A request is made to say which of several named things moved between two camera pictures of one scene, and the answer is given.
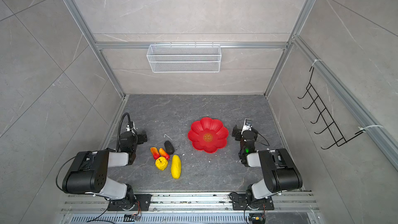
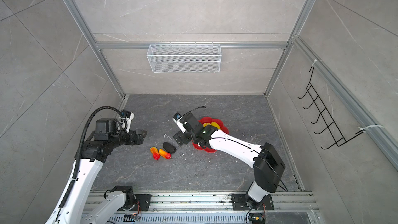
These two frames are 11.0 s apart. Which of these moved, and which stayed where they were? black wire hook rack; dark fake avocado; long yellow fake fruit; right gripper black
Moved: right gripper black; long yellow fake fruit
Stayed: dark fake avocado; black wire hook rack
